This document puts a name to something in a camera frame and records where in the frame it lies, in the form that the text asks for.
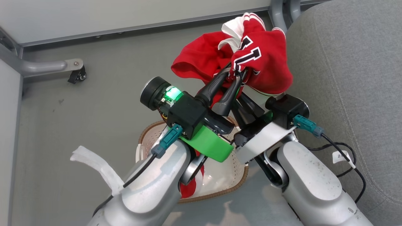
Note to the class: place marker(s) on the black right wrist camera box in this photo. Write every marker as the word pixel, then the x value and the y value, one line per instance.
pixel 287 108

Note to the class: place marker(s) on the red white sports jersey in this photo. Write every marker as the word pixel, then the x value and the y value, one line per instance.
pixel 270 53

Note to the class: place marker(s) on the teal right camera connector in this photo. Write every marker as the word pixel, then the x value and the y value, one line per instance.
pixel 307 124

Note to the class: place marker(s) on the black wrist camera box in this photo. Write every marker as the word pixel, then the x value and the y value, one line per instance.
pixel 287 108
pixel 187 114

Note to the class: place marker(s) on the teal left camera connector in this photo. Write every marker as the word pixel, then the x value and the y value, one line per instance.
pixel 168 139

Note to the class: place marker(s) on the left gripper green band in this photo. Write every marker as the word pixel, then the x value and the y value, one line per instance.
pixel 210 144

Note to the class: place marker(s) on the grey metal partition foot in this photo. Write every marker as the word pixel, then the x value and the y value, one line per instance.
pixel 40 67

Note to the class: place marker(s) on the grey fabric sofa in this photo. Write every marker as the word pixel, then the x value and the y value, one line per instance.
pixel 351 78

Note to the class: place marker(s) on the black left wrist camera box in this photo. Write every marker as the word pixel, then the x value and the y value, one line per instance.
pixel 187 114

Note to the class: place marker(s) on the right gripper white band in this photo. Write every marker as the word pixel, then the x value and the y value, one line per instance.
pixel 267 138

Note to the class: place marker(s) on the grey metal partition posts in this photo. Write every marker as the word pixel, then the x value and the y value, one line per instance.
pixel 278 12

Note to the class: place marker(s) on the translucent white tape strip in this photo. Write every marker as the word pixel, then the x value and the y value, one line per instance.
pixel 100 168

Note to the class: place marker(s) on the teal camera connector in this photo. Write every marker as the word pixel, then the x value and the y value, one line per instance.
pixel 168 139
pixel 307 124

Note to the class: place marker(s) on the black caster wheel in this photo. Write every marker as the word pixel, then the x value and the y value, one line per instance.
pixel 78 76

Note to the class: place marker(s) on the black round left gripper motor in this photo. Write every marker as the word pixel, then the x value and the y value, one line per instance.
pixel 152 92

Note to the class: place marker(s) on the cream perforated laundry basket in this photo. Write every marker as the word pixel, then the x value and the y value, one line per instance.
pixel 220 179

